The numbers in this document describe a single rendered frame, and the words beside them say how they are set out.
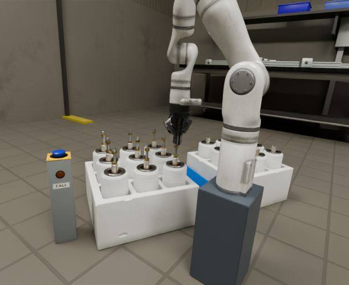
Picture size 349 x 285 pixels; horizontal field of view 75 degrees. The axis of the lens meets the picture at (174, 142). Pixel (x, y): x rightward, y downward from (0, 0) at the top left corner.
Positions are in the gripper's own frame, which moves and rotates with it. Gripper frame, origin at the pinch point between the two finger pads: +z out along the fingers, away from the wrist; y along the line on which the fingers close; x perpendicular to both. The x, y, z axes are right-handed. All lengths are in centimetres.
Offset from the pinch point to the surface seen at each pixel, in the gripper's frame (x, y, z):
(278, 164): 17, -52, 15
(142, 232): 3.0, 16.8, 32.2
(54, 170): -11.9, 41.0, 7.4
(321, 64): -37, -239, -45
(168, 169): 0.9, 4.5, 11.1
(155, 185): 1.2, 10.6, 15.7
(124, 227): 1.4, 23.3, 28.4
